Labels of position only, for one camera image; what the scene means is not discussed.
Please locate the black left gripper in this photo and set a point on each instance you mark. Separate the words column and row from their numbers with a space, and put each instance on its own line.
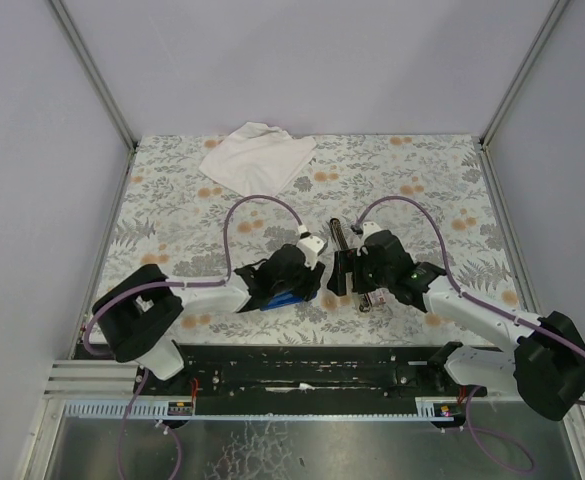
column 308, row 282

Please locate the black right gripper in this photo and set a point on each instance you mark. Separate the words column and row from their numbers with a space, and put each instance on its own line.
column 348, row 270

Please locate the blue stapler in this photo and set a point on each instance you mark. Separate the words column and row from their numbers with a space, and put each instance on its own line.
column 282, row 300

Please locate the beige stapler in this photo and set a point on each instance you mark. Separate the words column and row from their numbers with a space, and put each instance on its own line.
column 340, row 242

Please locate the red and white staple box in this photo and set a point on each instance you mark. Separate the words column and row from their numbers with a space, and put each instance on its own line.
column 376, row 298

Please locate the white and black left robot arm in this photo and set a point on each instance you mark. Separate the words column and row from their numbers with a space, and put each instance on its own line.
column 135, row 316

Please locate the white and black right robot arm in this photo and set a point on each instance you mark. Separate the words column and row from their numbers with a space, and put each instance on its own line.
column 540, row 358

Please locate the floral patterned table mat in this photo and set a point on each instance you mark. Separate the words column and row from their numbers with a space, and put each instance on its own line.
column 429, row 190

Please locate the white folded cloth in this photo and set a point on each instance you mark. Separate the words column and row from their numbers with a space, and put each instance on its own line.
column 258, row 159

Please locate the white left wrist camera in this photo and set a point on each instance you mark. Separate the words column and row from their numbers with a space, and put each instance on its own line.
column 311, row 245

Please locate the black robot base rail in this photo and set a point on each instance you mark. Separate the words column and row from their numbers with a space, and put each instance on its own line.
column 242, row 379

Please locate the white slotted cable duct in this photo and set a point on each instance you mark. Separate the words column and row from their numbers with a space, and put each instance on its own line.
column 425, row 411

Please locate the left aluminium frame post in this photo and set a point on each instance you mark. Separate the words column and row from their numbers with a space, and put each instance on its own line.
column 80, row 49

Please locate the aluminium frame post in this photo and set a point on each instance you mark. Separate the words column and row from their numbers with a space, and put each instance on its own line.
column 80, row 49
column 534, row 51

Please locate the right aluminium frame post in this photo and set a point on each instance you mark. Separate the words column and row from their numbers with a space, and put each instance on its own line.
column 534, row 51

